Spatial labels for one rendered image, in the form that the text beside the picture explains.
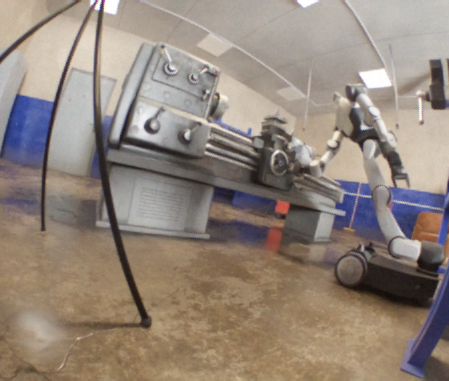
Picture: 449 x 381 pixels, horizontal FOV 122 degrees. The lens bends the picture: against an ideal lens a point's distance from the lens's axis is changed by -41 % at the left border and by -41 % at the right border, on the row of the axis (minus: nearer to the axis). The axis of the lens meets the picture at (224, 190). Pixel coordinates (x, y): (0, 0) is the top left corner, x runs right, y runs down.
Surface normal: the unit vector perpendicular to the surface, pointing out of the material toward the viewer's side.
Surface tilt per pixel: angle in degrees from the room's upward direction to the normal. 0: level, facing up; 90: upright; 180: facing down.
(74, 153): 90
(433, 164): 90
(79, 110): 90
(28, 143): 90
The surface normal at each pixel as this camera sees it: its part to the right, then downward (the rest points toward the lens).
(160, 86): 0.55, 0.13
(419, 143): -0.81, -0.18
